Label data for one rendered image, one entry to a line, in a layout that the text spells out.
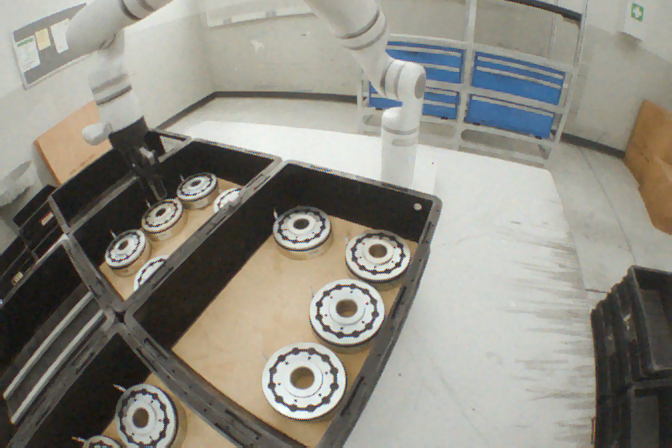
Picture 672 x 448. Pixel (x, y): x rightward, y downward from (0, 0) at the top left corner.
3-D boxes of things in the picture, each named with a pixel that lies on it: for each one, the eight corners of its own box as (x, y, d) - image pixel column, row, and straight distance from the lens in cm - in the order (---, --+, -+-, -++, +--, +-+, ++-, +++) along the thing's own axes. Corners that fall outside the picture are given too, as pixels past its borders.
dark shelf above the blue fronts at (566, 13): (428, -8, 263) (428, -15, 263) (564, 18, 281) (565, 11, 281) (423, -11, 218) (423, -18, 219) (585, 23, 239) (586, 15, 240)
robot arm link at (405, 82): (431, 62, 67) (425, 127, 74) (394, 54, 71) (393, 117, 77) (413, 71, 59) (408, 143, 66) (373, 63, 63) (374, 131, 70)
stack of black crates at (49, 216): (82, 228, 248) (51, 180, 232) (98, 242, 218) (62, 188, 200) (46, 266, 247) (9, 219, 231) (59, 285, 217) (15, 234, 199)
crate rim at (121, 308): (197, 144, 78) (194, 136, 77) (288, 167, 57) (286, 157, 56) (71, 244, 69) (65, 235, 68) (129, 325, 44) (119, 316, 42)
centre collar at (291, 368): (296, 354, 38) (295, 352, 37) (331, 372, 36) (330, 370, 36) (274, 385, 37) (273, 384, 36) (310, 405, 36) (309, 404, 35)
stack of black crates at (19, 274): (48, 266, 245) (20, 232, 232) (59, 283, 218) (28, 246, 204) (17, 304, 250) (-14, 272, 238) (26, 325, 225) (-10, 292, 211)
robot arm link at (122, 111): (83, 141, 57) (70, 110, 56) (132, 111, 60) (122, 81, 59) (95, 148, 48) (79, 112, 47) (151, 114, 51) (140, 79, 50)
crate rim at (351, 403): (288, 167, 57) (286, 157, 56) (442, 209, 47) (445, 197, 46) (129, 325, 44) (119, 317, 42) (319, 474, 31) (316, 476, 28)
